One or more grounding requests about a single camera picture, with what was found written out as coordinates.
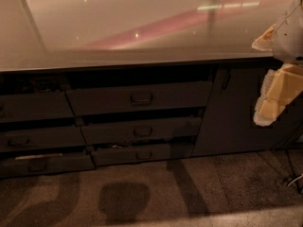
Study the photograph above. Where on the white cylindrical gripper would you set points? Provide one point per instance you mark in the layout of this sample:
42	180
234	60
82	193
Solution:
290	38

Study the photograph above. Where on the dark drawer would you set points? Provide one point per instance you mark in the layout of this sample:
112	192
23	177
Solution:
139	98
39	106
41	139
133	155
43	164
164	128

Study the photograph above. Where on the dark cabinet door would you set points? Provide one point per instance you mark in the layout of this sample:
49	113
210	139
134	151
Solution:
228	124

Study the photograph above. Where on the black stand with cable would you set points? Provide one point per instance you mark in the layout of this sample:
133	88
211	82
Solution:
288	163

